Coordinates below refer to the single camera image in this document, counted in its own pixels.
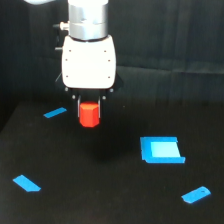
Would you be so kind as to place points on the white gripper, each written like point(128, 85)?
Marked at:
point(89, 65)

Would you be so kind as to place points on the red hexagonal block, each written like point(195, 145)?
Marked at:
point(89, 114)

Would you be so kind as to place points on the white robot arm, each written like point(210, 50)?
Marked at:
point(87, 20)

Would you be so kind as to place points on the blue tape strip back left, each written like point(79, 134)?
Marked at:
point(55, 112)

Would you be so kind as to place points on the blue tape strip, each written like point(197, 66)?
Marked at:
point(196, 195)
point(26, 184)
point(55, 112)

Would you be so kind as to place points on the blue square tape marker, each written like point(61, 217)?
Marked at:
point(155, 150)

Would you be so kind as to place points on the blue tape strip front left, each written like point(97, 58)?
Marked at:
point(26, 184)

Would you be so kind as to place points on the blue tape strip front right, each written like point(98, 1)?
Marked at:
point(196, 195)

